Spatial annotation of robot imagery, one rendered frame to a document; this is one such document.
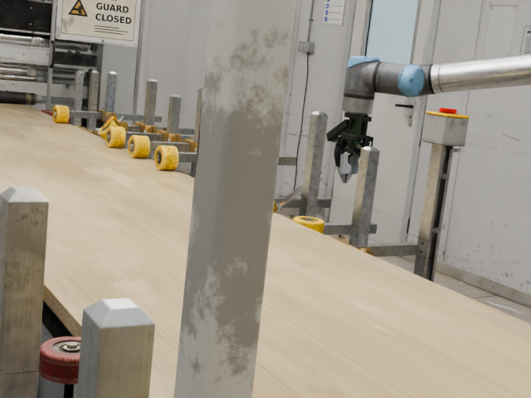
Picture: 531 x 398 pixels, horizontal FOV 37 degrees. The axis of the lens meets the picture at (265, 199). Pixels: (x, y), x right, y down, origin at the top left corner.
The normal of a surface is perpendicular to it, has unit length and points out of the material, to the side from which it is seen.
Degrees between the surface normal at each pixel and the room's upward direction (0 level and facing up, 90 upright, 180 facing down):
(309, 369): 0
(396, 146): 90
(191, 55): 90
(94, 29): 90
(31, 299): 90
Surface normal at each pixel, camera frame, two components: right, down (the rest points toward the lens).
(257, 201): 0.49, 0.21
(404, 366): 0.11, -0.98
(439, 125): -0.86, 0.00
